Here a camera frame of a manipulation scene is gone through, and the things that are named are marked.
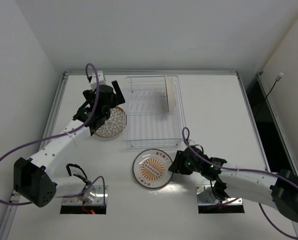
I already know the sunburst pattern plate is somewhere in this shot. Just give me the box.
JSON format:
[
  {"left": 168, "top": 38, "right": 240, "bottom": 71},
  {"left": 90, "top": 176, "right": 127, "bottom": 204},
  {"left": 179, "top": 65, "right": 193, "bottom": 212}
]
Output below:
[{"left": 132, "top": 148, "right": 173, "bottom": 190}]

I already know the floral orange-rim plate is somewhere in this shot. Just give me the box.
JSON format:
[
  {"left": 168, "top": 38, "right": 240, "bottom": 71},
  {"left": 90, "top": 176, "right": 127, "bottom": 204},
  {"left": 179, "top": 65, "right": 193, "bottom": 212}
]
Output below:
[
  {"left": 95, "top": 106, "right": 126, "bottom": 138},
  {"left": 165, "top": 76, "right": 176, "bottom": 113}
]

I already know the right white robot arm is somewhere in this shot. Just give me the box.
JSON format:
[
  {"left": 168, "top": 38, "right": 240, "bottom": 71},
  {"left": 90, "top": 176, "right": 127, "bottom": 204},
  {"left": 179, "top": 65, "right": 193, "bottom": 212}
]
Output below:
[{"left": 168, "top": 145, "right": 298, "bottom": 223}]

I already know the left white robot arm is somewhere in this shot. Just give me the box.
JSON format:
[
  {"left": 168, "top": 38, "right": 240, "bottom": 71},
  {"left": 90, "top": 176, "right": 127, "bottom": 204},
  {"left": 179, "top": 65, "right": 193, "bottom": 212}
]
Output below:
[{"left": 13, "top": 81, "right": 125, "bottom": 208}]

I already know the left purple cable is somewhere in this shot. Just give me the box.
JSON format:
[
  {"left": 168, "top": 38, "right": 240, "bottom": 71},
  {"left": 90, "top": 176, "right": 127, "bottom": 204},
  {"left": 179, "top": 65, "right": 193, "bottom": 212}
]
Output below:
[{"left": 0, "top": 62, "right": 107, "bottom": 206}]

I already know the purple cable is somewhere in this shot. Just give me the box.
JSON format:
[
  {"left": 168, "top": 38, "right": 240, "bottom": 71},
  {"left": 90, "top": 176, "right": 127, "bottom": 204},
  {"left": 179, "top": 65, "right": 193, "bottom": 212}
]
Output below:
[
  {"left": 0, "top": 62, "right": 107, "bottom": 206},
  {"left": 182, "top": 126, "right": 298, "bottom": 240}
]

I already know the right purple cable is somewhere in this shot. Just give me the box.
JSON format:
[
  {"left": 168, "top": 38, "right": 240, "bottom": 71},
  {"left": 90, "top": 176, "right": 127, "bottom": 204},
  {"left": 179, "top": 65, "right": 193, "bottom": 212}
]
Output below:
[{"left": 182, "top": 126, "right": 298, "bottom": 240}]

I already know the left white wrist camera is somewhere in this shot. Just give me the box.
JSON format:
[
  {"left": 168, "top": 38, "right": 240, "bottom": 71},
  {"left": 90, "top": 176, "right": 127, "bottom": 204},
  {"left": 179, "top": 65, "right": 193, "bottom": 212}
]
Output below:
[{"left": 88, "top": 70, "right": 106, "bottom": 89}]

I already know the white wire dish rack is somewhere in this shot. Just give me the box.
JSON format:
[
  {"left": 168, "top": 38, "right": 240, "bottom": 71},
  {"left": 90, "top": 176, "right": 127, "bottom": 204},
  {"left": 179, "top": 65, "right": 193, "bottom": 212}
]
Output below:
[{"left": 123, "top": 75, "right": 186, "bottom": 148}]

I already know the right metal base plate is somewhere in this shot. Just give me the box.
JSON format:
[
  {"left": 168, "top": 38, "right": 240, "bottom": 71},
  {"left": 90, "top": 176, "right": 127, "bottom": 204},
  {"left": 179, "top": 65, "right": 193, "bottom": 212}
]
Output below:
[{"left": 196, "top": 183, "right": 243, "bottom": 207}]

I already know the metal base plate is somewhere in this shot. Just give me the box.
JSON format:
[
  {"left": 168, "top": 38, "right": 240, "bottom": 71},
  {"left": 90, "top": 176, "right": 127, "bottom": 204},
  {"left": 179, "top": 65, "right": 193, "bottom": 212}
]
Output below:
[
  {"left": 196, "top": 183, "right": 243, "bottom": 207},
  {"left": 61, "top": 185, "right": 108, "bottom": 207}
]

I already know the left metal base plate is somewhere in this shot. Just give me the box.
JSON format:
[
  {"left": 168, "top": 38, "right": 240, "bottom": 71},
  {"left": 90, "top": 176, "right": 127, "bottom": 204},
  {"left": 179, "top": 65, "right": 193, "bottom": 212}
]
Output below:
[{"left": 61, "top": 185, "right": 108, "bottom": 207}]

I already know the black cable white plug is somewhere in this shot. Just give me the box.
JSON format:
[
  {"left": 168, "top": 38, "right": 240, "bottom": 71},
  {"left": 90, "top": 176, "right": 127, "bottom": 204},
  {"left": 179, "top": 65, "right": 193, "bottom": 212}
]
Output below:
[{"left": 257, "top": 72, "right": 284, "bottom": 114}]

